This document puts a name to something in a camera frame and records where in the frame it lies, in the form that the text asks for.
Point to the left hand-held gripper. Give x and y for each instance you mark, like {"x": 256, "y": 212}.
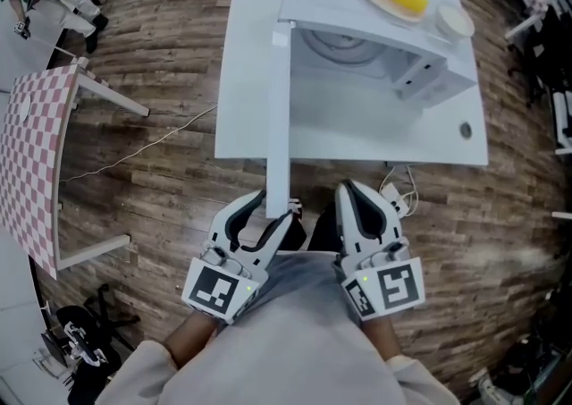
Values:
{"x": 214, "y": 287}

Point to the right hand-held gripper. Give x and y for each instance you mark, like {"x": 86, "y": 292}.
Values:
{"x": 393, "y": 284}

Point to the white microwave door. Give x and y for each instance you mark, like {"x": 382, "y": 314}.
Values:
{"x": 279, "y": 126}

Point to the person's left forearm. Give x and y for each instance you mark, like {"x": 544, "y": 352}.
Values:
{"x": 192, "y": 340}

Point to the person's right forearm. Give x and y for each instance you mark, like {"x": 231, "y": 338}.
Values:
{"x": 382, "y": 338}

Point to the glass microwave turntable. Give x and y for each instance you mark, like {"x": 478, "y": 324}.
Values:
{"x": 339, "y": 48}

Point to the white power strip with plugs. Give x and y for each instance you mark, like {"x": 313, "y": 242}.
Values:
{"x": 395, "y": 199}

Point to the person's black trousers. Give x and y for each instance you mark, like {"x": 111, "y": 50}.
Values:
{"x": 324, "y": 233}

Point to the person's grey sweatshirt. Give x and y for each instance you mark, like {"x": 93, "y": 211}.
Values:
{"x": 290, "y": 340}

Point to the black chair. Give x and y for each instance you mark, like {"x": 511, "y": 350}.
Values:
{"x": 96, "y": 327}

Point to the spare hand-held gripper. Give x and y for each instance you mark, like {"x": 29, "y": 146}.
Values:
{"x": 82, "y": 343}

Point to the white sneakers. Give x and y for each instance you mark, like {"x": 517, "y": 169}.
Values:
{"x": 491, "y": 390}

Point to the white bowl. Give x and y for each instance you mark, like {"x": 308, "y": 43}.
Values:
{"x": 453, "y": 21}

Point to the red checkered table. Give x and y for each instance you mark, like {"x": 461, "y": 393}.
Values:
{"x": 31, "y": 171}

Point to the white round disc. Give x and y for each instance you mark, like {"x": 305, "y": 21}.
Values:
{"x": 25, "y": 109}

